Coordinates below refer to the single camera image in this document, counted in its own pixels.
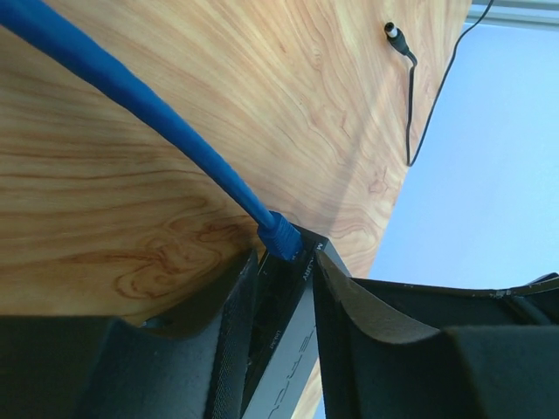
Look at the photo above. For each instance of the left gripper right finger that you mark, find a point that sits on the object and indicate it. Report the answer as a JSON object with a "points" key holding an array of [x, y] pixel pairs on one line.
{"points": [[377, 362]]}

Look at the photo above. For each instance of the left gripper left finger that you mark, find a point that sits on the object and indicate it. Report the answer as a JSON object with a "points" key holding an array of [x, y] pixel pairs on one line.
{"points": [[188, 362]]}

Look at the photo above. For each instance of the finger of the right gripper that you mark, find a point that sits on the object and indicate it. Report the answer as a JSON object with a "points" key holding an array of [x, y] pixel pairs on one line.
{"points": [[535, 303]]}

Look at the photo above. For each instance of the black network switch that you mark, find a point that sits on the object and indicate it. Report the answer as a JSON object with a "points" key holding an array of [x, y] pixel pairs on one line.
{"points": [[284, 348]]}

